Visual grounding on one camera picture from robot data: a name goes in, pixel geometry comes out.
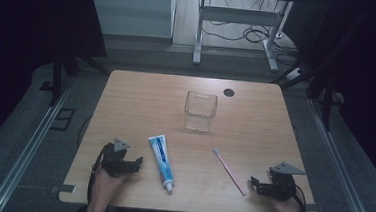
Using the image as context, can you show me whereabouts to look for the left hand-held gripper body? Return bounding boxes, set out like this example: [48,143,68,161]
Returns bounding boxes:
[99,136,132,179]

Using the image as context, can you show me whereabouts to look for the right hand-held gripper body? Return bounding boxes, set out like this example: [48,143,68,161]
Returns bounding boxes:
[258,159,307,204]

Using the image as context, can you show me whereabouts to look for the blue and white toothpaste tube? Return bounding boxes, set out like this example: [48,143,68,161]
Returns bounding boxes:
[144,132,179,194]

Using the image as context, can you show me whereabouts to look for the pink toothbrush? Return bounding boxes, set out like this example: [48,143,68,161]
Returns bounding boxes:
[209,147,251,197]

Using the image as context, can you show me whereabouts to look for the clear square plastic cup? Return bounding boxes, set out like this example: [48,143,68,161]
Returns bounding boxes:
[182,90,219,134]

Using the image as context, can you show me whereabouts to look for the person's left hand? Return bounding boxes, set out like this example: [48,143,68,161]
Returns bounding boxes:
[90,165,130,201]

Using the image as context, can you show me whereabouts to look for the person's right hand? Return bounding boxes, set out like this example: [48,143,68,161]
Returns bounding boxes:
[268,185,306,212]

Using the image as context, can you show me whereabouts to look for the black metal stand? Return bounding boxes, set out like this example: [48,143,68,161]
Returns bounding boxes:
[267,56,347,133]
[38,45,112,112]

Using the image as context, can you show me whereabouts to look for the white power strip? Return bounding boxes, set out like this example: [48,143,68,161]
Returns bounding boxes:
[285,66,305,83]

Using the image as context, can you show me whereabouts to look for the dark curtain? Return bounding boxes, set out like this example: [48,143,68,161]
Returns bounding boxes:
[270,0,376,187]
[0,0,111,169]

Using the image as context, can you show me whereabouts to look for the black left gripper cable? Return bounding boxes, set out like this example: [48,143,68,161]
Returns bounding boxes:
[85,141,114,206]

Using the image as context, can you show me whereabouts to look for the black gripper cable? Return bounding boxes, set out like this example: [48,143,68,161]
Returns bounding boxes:
[292,184,312,212]
[85,141,114,206]

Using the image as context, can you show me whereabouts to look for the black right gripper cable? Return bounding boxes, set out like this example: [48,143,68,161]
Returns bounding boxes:
[292,184,312,212]

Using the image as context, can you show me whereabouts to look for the grey table corner bracket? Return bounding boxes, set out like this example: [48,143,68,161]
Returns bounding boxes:
[50,183,78,196]
[304,202,325,212]

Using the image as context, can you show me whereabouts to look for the thin dark floor cable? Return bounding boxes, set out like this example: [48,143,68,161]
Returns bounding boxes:
[76,112,94,151]

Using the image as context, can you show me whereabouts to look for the aluminium floor rail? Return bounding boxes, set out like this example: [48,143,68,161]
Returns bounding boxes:
[301,97,376,212]
[0,72,76,212]

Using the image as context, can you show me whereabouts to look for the black cables on floor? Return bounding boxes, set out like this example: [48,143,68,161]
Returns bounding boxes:
[198,0,306,68]

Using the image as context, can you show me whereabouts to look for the white metal desk frame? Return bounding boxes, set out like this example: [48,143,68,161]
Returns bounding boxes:
[192,0,295,74]

